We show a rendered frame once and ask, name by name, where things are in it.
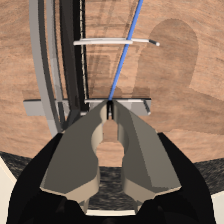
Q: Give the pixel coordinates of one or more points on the dark grey metal rack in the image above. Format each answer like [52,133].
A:
[72,18]

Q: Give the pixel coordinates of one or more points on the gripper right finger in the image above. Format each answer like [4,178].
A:
[153,167]

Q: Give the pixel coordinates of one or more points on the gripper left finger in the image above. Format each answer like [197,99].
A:
[66,168]

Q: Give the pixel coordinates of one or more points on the blue cable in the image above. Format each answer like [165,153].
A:
[125,48]

